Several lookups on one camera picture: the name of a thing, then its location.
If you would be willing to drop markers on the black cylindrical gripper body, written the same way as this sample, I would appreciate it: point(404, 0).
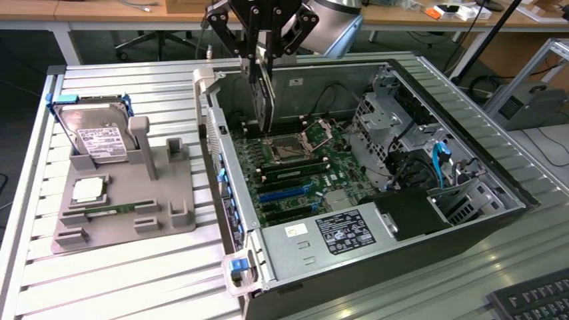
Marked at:
point(267, 8)

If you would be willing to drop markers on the graphics card with metal bracket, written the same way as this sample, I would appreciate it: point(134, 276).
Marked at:
point(263, 106)

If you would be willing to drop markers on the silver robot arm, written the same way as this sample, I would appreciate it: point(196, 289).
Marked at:
point(330, 30)

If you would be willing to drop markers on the black office chair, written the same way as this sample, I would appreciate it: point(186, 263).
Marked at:
point(162, 41)

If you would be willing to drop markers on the metal socket cover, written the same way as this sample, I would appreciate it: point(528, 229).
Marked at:
point(318, 130)

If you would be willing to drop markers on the orange and black box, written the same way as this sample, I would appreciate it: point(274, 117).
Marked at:
point(440, 12)

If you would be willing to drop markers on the metal disk bay cage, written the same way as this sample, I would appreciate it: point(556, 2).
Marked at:
point(383, 120)

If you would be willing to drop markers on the CPU socket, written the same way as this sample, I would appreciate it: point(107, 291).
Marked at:
point(287, 150)

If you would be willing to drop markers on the white box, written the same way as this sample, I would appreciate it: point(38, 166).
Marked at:
point(476, 13)

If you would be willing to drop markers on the green RAM stick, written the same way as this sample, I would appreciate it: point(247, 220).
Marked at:
point(111, 210)
point(295, 171)

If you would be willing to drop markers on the green motherboard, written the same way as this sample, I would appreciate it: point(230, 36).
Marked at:
point(347, 166)

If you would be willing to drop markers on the black stand pole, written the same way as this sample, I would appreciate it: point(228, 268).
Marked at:
point(487, 40)

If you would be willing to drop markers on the hard disk with blue carrier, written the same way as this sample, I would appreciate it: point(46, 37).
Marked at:
point(88, 116)

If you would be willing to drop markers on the long black expansion slot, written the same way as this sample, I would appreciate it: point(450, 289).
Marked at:
point(294, 218)
point(280, 187)
point(290, 210)

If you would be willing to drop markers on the blue expansion slot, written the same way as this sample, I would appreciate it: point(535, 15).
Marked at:
point(284, 195)

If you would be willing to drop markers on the wooden desk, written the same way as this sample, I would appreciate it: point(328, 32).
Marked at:
point(27, 10)

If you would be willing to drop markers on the silver chipset heatsink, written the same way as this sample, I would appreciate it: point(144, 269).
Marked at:
point(340, 200)

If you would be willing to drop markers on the grey parts rack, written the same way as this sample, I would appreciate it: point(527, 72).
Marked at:
point(128, 193)

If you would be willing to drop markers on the white papers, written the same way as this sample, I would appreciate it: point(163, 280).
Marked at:
point(543, 15)

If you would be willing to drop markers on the brown cardboard piece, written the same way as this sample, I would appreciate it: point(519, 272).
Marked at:
point(554, 6)

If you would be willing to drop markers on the grey control box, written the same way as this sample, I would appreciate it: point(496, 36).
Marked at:
point(534, 110)

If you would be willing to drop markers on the silver CPU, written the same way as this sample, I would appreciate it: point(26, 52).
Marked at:
point(88, 190)

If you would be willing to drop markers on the grey power supply unit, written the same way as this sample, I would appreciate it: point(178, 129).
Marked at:
point(290, 253)

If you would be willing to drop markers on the blue case panel latch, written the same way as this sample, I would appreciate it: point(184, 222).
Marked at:
point(238, 266)

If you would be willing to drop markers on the black open PC case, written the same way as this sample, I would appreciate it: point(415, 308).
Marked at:
point(444, 266)

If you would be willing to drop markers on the black keyboard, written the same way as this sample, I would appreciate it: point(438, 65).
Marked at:
point(534, 300)

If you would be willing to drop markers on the aluminium profile frame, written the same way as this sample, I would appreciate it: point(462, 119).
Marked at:
point(547, 53)

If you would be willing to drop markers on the black plastic duct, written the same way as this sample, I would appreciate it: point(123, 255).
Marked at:
point(410, 213)

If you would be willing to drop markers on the grey perforated metal bracket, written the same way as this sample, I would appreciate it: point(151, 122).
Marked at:
point(467, 206)

